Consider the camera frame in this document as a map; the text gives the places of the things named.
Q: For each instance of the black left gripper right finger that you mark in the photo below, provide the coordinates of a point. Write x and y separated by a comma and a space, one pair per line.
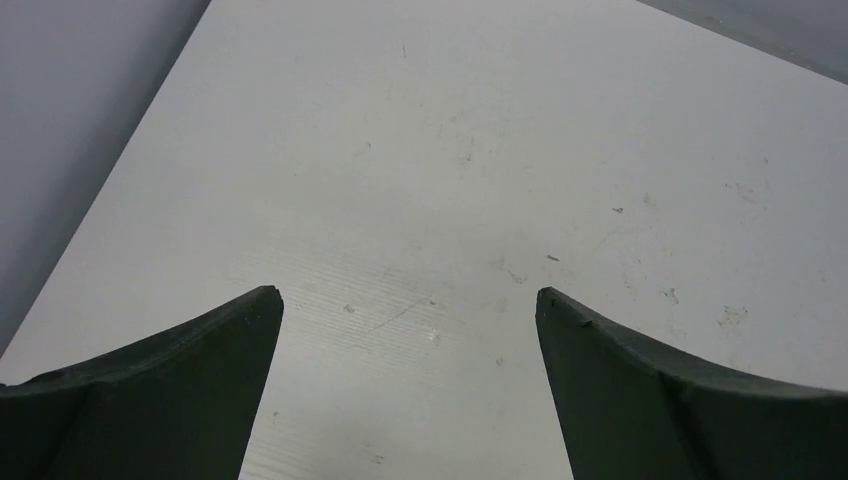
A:
632, 407

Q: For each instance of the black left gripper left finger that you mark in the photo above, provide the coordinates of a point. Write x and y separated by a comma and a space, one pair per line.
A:
179, 404

